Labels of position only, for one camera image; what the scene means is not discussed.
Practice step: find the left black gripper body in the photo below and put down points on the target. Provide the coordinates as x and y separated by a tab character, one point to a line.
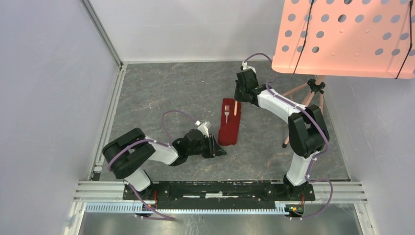
203	148

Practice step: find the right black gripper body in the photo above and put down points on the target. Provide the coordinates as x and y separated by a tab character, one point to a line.
239	95

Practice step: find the dark red cloth napkin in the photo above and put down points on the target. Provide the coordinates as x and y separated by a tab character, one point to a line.
228	132

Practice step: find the metal fork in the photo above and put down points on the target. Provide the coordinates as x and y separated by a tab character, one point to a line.
226	112

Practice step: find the wooden handled spoon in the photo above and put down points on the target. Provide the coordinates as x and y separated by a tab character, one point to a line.
235	108

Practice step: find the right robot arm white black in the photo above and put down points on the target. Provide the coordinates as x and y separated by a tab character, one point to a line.
308	135

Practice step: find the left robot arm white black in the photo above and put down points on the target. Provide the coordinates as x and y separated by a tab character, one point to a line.
126	154

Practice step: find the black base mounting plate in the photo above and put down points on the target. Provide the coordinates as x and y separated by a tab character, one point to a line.
205	195

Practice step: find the pink tripod stand legs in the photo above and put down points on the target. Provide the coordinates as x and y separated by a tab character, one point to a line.
316	86

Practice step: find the pink perforated stand tray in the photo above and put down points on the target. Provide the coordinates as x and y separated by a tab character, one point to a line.
360	38

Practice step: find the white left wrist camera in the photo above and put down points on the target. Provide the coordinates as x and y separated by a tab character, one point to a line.
203	127

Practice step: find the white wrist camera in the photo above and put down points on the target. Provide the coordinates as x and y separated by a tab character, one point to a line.
247	67
203	127

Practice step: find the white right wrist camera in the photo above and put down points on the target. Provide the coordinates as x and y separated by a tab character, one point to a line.
247	67

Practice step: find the white slotted cable duct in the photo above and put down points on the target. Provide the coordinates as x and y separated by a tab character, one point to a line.
138	208

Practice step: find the aluminium frame rail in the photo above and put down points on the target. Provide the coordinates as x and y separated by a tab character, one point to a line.
101	31

